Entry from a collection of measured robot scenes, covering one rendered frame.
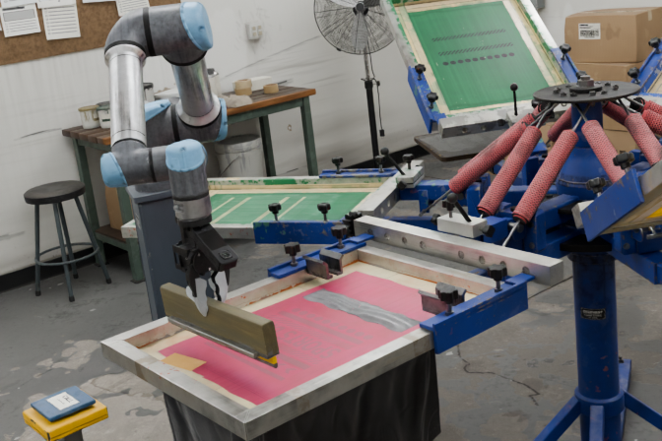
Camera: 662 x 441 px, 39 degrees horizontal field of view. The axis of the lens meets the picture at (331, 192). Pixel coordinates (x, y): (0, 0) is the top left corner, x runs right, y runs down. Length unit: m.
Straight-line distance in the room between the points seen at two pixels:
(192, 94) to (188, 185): 0.58
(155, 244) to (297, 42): 4.33
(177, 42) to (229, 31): 4.25
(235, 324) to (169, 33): 0.71
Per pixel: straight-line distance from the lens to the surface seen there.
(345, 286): 2.40
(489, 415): 3.71
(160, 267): 2.65
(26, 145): 5.86
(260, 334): 1.86
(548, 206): 2.70
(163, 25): 2.24
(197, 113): 2.52
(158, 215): 2.61
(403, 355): 1.97
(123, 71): 2.17
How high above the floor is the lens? 1.82
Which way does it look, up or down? 15 degrees down
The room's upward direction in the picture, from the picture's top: 7 degrees counter-clockwise
